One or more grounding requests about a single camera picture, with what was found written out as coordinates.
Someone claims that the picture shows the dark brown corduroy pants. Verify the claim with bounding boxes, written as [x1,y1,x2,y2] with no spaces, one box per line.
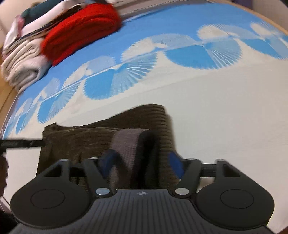
[37,104,178,189]

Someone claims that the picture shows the white folded comforter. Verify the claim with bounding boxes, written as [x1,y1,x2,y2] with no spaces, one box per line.
[1,38,51,93]

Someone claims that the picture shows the white folded bedding stack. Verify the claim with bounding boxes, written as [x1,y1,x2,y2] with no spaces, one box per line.
[2,0,88,56]

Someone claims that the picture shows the blue white patterned bedsheet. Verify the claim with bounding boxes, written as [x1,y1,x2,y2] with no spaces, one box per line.
[3,1,287,233]

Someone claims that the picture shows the blue shark plush toy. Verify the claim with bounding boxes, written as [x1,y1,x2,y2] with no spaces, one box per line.
[21,0,61,23]

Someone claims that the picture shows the red folded blanket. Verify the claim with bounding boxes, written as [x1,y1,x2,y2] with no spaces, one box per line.
[41,3,122,66]

